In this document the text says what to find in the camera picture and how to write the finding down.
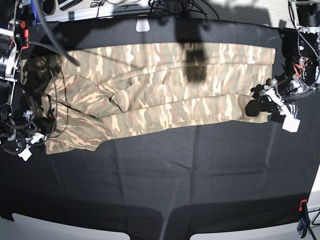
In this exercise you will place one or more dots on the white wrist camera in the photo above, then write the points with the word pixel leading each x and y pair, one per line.
pixel 25 154
pixel 291 124

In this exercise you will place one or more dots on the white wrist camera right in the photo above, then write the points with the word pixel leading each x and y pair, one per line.
pixel 25 154

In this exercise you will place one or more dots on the blue clamp bottom right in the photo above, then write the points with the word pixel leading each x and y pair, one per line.
pixel 304 220

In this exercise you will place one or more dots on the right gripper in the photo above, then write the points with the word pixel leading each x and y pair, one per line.
pixel 20 135

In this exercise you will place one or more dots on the camouflage t-shirt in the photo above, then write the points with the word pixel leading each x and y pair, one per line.
pixel 136 89

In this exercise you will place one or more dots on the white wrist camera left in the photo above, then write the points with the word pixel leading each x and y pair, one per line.
pixel 291 124

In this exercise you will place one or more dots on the black table cloth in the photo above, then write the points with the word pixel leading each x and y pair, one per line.
pixel 170 185

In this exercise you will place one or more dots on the red black clamp left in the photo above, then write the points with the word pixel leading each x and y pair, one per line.
pixel 21 34

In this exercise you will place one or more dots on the white table bracket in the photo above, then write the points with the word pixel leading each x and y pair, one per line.
pixel 142 25

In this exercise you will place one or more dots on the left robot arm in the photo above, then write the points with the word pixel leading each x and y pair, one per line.
pixel 302 75

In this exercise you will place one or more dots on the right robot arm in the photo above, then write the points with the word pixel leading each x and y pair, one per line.
pixel 9 69

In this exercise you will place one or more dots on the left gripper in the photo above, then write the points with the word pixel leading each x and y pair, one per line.
pixel 270 98

